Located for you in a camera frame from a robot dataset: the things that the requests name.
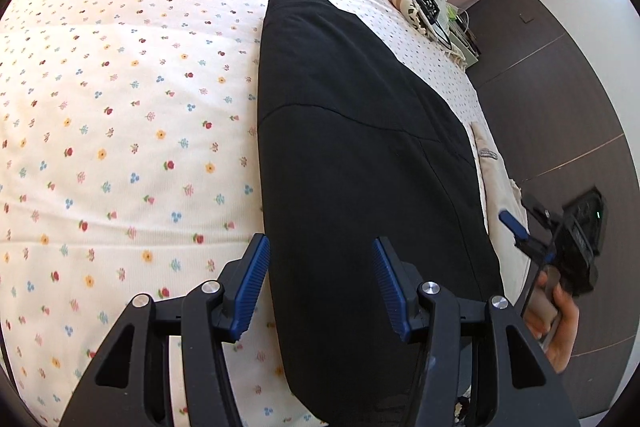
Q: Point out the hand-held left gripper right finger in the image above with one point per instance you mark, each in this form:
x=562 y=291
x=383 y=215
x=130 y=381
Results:
x=392 y=292

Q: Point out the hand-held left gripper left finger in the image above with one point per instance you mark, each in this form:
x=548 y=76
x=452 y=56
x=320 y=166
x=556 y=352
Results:
x=250 y=292

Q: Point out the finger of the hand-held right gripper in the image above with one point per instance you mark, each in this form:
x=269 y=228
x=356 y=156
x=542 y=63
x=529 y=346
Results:
x=515 y=224
x=537 y=209

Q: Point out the black jacket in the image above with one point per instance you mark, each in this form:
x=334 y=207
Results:
x=350 y=132

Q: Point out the person's right hand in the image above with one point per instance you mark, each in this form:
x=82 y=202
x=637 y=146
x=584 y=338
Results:
x=562 y=327

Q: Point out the cream folded garment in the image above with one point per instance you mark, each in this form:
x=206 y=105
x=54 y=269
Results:
x=492 y=187

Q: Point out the white nightstand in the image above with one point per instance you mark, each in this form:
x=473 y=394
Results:
x=470 y=44

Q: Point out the green item on nightstand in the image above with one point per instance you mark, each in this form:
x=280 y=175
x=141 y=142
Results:
x=452 y=13

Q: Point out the floral white bed sheet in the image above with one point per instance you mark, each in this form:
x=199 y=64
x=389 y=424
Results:
x=125 y=82

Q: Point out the wall socket plate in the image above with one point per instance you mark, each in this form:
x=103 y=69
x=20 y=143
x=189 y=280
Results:
x=527 y=17

